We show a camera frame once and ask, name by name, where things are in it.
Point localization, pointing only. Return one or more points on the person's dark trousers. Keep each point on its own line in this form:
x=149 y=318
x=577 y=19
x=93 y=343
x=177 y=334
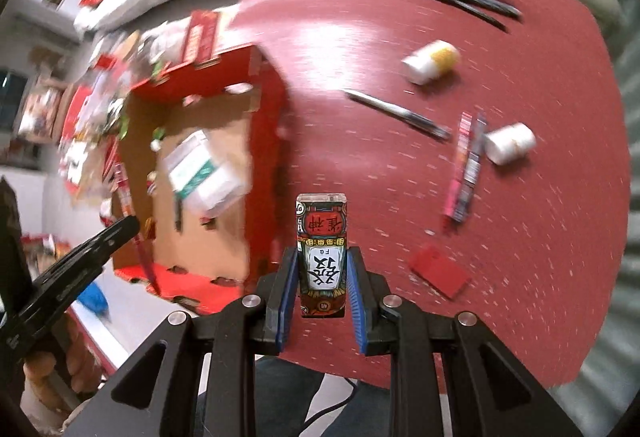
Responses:
x=290 y=387

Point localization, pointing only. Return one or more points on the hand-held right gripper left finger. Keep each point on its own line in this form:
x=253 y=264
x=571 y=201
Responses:
x=287 y=297

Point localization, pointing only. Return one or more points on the silver pen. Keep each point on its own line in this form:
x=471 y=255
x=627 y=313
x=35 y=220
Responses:
x=395 y=113

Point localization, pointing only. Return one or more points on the yellow bottle with white cap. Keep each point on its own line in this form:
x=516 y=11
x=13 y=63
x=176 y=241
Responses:
x=432 y=62

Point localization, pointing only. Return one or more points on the transparent red pen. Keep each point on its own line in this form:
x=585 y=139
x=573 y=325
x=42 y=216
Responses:
x=459 y=167

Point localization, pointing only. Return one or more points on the pile of assorted packets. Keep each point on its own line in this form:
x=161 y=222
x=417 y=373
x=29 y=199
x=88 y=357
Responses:
x=90 y=117

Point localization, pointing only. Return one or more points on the red card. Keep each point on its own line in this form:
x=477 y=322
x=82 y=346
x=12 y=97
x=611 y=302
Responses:
x=440 y=272

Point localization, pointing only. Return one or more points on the white pill bottle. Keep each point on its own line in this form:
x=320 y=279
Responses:
x=510 y=143

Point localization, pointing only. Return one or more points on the person's left hand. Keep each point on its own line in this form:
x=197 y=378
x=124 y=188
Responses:
x=85 y=357

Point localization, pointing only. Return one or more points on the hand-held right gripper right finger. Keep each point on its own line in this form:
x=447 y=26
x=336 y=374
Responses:
x=356 y=302

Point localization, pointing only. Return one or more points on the colourful printed box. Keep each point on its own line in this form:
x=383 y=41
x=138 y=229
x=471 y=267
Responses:
x=40 y=112

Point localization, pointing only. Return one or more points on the blue plastic bag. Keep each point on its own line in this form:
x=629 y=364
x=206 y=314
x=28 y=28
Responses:
x=92 y=299

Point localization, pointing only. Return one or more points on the grey and black pen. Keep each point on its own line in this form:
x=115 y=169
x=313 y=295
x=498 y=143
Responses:
x=472 y=167

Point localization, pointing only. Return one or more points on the red cardboard box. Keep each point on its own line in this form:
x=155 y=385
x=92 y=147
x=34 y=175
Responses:
x=270 y=197

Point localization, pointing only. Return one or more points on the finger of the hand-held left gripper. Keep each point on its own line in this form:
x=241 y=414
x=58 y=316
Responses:
x=95 y=252

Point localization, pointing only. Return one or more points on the small tile-print box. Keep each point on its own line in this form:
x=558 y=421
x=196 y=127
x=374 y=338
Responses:
x=321 y=267

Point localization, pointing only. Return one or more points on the black screen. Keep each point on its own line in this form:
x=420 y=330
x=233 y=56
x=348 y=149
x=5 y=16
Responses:
x=10 y=102

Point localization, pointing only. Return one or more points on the clear plastic box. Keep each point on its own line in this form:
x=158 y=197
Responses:
x=205 y=177

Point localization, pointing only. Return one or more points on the grey pleated curtain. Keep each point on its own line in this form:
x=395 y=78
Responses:
x=600 y=357

